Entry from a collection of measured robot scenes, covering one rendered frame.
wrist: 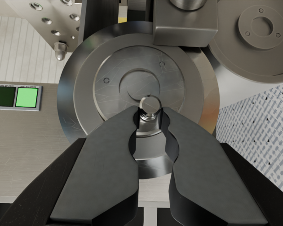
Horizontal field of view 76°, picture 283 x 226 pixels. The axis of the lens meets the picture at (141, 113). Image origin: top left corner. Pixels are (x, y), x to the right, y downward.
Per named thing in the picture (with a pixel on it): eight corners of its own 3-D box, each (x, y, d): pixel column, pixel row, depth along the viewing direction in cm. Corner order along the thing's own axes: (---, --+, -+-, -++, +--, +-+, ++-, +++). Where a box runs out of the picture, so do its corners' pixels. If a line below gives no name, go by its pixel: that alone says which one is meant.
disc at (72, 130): (217, 23, 18) (223, 182, 15) (215, 27, 18) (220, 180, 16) (64, 16, 17) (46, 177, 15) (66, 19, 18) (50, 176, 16)
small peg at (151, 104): (136, 111, 11) (144, 90, 11) (136, 117, 14) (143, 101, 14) (156, 119, 11) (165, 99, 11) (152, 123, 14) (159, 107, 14)
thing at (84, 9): (96, -100, 21) (81, 50, 18) (117, 28, 44) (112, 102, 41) (92, -100, 21) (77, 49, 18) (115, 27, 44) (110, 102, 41)
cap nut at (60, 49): (65, 42, 50) (63, 57, 49) (70, 49, 53) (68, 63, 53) (51, 41, 50) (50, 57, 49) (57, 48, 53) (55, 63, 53)
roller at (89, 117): (203, 35, 17) (205, 162, 15) (163, 99, 42) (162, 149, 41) (78, 29, 17) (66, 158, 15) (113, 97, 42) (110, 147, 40)
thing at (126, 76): (168, 33, 15) (200, 118, 14) (165, 45, 17) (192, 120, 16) (81, 58, 15) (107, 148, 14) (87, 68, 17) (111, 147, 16)
